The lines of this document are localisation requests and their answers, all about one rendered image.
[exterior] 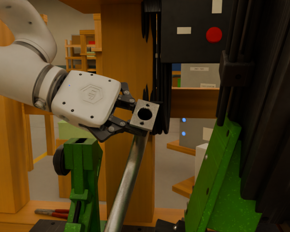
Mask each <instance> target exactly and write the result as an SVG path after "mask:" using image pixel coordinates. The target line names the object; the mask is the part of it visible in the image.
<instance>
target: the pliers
mask: <svg viewBox="0 0 290 232"><path fill-rule="evenodd" d="M35 213H38V214H45V215H51V216H53V217H58V218H64V219H68V215H67V214H68V213H69V209H53V210H52V209H36V210H35Z"/></svg>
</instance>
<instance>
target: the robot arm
mask: <svg viewBox="0 0 290 232"><path fill-rule="evenodd" d="M0 20H1V21H2V22H3V23H4V24H5V25H6V26H7V27H8V28H9V29H10V31H11V32H12V33H13V35H14V37H15V40H14V42H13V43H12V44H11V45H9V46H0V95H2V96H5V97H7V98H10V99H13V100H16V101H19V102H22V103H24V104H28V105H30V106H33V107H36V108H39V109H41V110H45V111H48V112H52V113H53V114H54V115H55V116H57V117H59V118H60V119H62V120H64V121H66V122H67V123H69V124H71V125H73V126H76V127H78V128H80V129H82V130H85V131H87V132H90V133H92V135H93V136H94V137H95V138H96V139H97V140H98V141H99V142H100V143H103V142H105V141H106V140H107V139H108V138H110V137H111V136H113V135H116V134H118V133H123V132H127V133H130V134H133V135H136V136H139V137H141V136H143V137H146V135H147V133H148V131H146V130H143V129H139V128H135V127H132V126H130V125H129V124H130V121H131V120H128V121H124V120H122V119H120V118H118V117H116V116H113V114H114V111H115V109H116V107H118V108H122V109H126V110H131V111H132V114H133V112H134V109H135V107H136V104H137V102H136V101H135V99H134V98H133V97H132V95H131V93H130V92H129V88H128V84H127V83H126V82H119V81H117V80H114V79H111V78H108V77H105V76H101V75H97V74H93V73H89V72H84V71H77V70H71V71H70V73H67V71H66V70H65V69H63V68H60V67H58V66H55V65H52V64H51V62H52V61H53V60H54V58H55V56H56V54H57V44H56V42H55V39H54V37H53V35H52V34H51V32H50V30H49V28H48V27H47V25H46V24H45V22H44V20H43V19H42V17H41V16H40V14H39V13H38V12H37V10H36V9H35V8H34V7H33V6H32V5H31V4H30V3H29V2H28V1H27V0H0ZM120 91H121V92H122V95H121V94H119V92H120ZM107 127H108V129H107Z"/></svg>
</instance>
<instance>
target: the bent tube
mask: <svg viewBox="0 0 290 232"><path fill-rule="evenodd" d="M147 106H149V107H147ZM158 109H159V104H155V103H152V102H148V101H144V100H141V99H138V101H137V104H136V107H135V109H134V112H133V115H132V118H131V121H130V124H129V125H130V126H132V127H135V128H139V129H143V130H146V131H148V133H147V135H146V137H143V136H141V137H139V136H136V135H133V140H132V144H131V148H130V152H129V155H128V160H127V163H126V166H125V169H124V172H123V175H122V179H121V182H120V184H119V187H118V190H117V193H116V197H115V200H114V202H113V205H112V208H111V211H110V215H109V217H108V220H107V223H106V226H105V229H104V232H121V230H122V226H123V223H124V219H125V216H126V213H127V209H128V206H129V203H130V199H131V196H132V193H133V189H134V186H135V182H136V179H137V176H138V173H139V169H140V166H141V162H142V159H143V155H144V151H145V147H146V144H147V140H148V136H149V132H152V129H153V126H154V122H155V119H156V116H157V112H158ZM140 124H142V125H140Z"/></svg>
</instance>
